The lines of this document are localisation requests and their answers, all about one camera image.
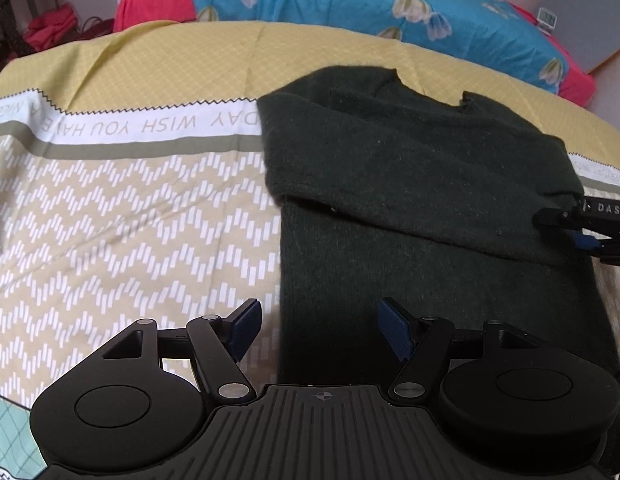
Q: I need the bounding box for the dark bag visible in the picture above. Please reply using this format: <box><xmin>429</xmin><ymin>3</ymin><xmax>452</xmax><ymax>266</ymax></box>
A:
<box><xmin>79</xmin><ymin>16</ymin><xmax>115</xmax><ymax>38</ymax></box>

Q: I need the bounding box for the dark green sweater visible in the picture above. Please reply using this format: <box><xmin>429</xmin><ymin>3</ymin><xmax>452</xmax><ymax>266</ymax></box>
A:
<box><xmin>258</xmin><ymin>65</ymin><xmax>620</xmax><ymax>386</ymax></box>

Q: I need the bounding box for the grey panel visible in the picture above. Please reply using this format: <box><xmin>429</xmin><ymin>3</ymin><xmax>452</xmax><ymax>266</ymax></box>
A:
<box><xmin>544</xmin><ymin>0</ymin><xmax>620</xmax><ymax>73</ymax></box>

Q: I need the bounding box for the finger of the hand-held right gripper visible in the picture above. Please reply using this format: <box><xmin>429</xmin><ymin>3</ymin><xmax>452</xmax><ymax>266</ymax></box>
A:
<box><xmin>534</xmin><ymin>207</ymin><xmax>583</xmax><ymax>233</ymax></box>
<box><xmin>572</xmin><ymin>231</ymin><xmax>620</xmax><ymax>267</ymax></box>

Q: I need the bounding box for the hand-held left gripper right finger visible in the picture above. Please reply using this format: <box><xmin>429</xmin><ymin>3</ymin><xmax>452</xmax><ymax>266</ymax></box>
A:
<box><xmin>380</xmin><ymin>297</ymin><xmax>545</xmax><ymax>405</ymax></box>

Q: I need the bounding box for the yellow zigzag patterned bedsheet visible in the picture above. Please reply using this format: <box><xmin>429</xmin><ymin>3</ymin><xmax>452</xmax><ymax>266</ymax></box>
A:
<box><xmin>0</xmin><ymin>20</ymin><xmax>620</xmax><ymax>471</ymax></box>

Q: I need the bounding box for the red clothes pile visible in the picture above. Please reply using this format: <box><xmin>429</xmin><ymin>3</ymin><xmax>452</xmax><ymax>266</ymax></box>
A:
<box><xmin>24</xmin><ymin>2</ymin><xmax>78</xmax><ymax>51</ymax></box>

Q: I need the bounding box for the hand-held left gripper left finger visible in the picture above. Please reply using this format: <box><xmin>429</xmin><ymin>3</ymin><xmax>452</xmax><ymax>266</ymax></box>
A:
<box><xmin>97</xmin><ymin>299</ymin><xmax>263</xmax><ymax>406</ymax></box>

